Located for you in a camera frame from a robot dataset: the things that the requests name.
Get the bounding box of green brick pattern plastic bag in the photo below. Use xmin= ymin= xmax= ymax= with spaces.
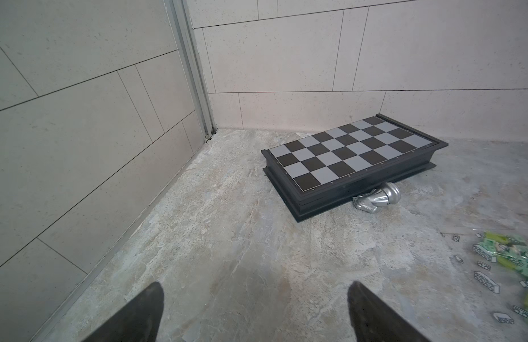
xmin=441 ymin=230 xmax=528 ymax=342

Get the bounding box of silver chess piece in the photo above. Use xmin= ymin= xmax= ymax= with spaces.
xmin=352 ymin=182 xmax=402 ymax=213

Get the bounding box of folded black chess board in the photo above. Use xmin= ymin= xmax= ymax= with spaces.
xmin=262 ymin=114 xmax=448 ymax=222

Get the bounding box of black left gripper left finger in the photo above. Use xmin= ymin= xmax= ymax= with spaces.
xmin=83 ymin=282 xmax=164 ymax=342

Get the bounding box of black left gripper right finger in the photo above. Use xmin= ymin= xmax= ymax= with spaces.
xmin=347 ymin=281 xmax=430 ymax=342

